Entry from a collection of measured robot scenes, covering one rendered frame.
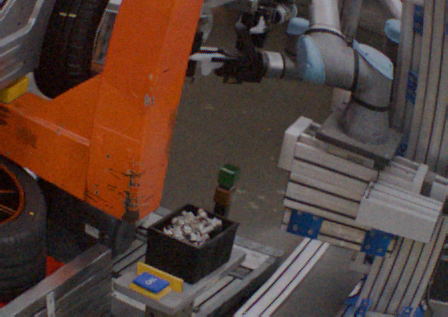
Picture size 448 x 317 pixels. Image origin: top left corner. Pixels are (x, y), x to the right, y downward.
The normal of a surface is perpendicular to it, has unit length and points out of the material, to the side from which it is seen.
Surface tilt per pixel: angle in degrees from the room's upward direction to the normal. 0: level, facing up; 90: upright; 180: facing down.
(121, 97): 90
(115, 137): 90
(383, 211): 90
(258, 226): 0
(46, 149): 90
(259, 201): 0
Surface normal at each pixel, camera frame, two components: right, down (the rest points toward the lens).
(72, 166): -0.42, 0.29
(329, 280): 0.18, -0.90
